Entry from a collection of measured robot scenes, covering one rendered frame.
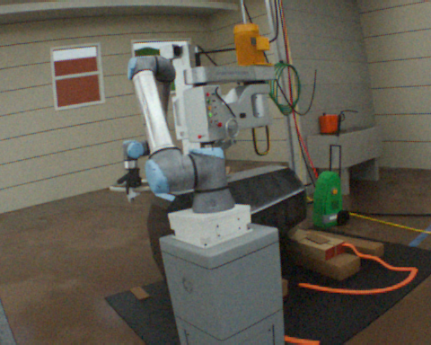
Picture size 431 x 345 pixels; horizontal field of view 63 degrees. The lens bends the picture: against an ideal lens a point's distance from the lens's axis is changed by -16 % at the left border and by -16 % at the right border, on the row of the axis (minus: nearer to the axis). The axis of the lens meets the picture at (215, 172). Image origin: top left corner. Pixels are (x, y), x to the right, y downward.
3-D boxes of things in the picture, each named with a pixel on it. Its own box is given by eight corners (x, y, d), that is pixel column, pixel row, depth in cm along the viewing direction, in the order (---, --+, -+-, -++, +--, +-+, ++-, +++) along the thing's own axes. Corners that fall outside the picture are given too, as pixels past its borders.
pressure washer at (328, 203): (333, 216, 460) (329, 143, 447) (350, 223, 427) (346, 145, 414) (309, 224, 450) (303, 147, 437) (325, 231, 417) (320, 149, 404)
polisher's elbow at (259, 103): (244, 118, 355) (241, 96, 352) (251, 116, 373) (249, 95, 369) (265, 116, 347) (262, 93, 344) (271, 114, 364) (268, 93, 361)
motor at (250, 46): (249, 68, 372) (243, 30, 366) (276, 65, 351) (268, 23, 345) (229, 69, 353) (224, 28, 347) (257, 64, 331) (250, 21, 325)
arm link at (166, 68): (175, 49, 204) (162, 145, 251) (153, 51, 199) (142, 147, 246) (181, 60, 197) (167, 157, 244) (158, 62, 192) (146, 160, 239)
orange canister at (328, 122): (317, 135, 592) (314, 113, 587) (335, 131, 622) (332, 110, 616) (328, 135, 575) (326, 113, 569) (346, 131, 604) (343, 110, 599)
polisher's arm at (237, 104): (259, 136, 377) (252, 84, 369) (279, 135, 361) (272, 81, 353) (202, 148, 325) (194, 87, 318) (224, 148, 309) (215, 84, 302)
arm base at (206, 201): (243, 205, 183) (241, 182, 182) (214, 214, 169) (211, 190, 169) (213, 204, 196) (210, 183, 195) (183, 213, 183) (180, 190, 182)
